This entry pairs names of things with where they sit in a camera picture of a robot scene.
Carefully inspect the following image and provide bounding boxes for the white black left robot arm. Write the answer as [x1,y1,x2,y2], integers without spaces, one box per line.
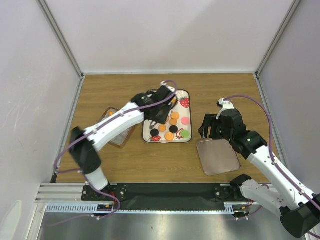
[68,81,179,200]

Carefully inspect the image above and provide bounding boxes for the orange scalloped cookie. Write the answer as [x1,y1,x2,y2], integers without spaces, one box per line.
[169,118,178,126]
[158,124,167,132]

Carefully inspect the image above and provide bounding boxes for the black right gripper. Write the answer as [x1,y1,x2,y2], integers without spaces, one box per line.
[197,113,233,142]

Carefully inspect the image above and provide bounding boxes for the rose gold cookie tin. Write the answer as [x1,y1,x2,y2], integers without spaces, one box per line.
[96,106,137,150]

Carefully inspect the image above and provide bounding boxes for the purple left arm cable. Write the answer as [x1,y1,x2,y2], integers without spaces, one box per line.
[53,79,179,223]

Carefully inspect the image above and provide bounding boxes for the orange scalloped cookie middle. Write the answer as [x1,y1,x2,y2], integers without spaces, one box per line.
[169,118,178,126]

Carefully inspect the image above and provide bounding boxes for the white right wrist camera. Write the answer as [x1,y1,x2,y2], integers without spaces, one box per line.
[216,98,235,120]

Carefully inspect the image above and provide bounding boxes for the black sandwich cookie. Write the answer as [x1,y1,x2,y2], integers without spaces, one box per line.
[150,128,159,137]
[169,125,178,134]

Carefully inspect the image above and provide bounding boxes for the steel slotted serving tongs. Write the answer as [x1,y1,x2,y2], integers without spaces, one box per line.
[149,121,159,130]

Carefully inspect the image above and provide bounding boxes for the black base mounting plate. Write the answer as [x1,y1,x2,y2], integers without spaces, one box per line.
[81,182,251,211]

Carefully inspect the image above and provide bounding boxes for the rose gold tin lid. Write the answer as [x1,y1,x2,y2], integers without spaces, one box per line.
[196,139,241,177]

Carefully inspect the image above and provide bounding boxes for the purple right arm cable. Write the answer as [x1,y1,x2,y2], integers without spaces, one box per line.
[223,94,320,240]

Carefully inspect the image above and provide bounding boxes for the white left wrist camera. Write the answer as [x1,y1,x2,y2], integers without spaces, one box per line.
[160,80,176,93]

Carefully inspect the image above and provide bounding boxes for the orange dotted biscuit upper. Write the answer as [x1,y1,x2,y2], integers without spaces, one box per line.
[171,112,180,120]

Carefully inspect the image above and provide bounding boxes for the black sandwich cookie right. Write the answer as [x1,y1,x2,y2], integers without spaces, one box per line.
[169,125,178,134]

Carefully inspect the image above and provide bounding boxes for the aluminium frame post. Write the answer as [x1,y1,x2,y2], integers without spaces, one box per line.
[254,0,302,78]
[36,0,84,80]

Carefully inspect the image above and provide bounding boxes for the orange scalloped cookie lower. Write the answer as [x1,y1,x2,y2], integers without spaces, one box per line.
[158,124,167,132]

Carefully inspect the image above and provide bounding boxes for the pink sandwich cookie right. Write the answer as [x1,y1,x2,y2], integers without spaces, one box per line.
[180,117,190,125]

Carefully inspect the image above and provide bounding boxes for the green sandwich cookie lower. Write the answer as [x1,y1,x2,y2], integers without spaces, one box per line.
[180,130,190,138]

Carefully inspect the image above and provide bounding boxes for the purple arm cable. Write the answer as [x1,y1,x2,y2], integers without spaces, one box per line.
[223,94,320,240]
[53,79,179,223]

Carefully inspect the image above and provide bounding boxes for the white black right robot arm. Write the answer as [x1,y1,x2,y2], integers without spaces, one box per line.
[198,109,320,238]

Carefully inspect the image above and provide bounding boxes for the black sandwich cookie left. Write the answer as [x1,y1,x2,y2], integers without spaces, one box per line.
[150,128,159,137]

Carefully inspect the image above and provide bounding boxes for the aluminium frame post left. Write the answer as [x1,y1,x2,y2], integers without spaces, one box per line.
[36,0,84,80]

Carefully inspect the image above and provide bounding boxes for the white strawberry print tray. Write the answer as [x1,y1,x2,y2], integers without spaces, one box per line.
[142,89,192,144]

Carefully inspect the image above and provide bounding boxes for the orange round dotted biscuit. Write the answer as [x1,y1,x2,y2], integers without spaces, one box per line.
[164,132,175,141]

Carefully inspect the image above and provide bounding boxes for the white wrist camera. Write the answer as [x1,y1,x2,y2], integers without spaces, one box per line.
[216,98,235,120]
[160,80,176,93]

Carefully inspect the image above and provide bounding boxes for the aluminium frame post right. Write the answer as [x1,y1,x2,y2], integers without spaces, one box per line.
[254,0,302,78]

